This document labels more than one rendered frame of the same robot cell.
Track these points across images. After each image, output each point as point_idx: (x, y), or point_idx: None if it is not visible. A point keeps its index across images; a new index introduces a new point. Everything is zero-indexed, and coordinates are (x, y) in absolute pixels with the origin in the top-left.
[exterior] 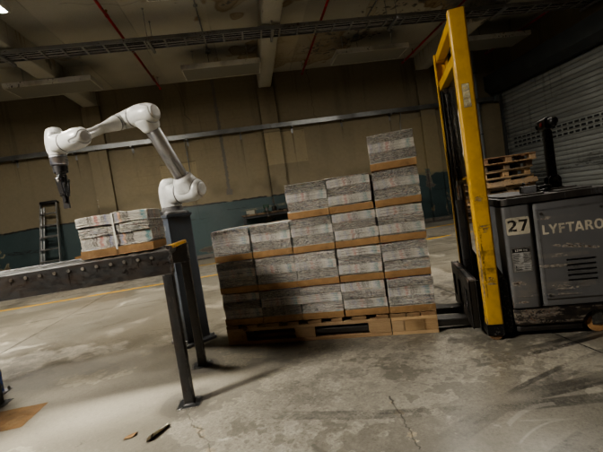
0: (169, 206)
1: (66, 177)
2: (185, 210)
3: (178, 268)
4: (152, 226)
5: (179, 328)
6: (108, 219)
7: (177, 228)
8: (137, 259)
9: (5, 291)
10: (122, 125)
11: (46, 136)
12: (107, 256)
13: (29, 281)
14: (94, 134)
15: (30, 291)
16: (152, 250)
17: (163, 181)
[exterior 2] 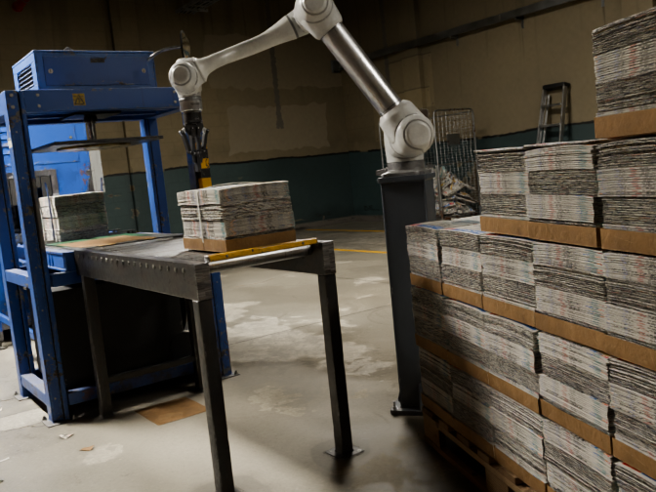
0: (390, 162)
1: (198, 127)
2: (418, 170)
3: (392, 274)
4: (231, 216)
5: (207, 386)
6: (195, 197)
7: (397, 202)
8: (175, 268)
9: (116, 272)
10: (294, 29)
11: None
12: (201, 250)
13: (124, 266)
14: (213, 64)
15: (126, 279)
16: None
17: None
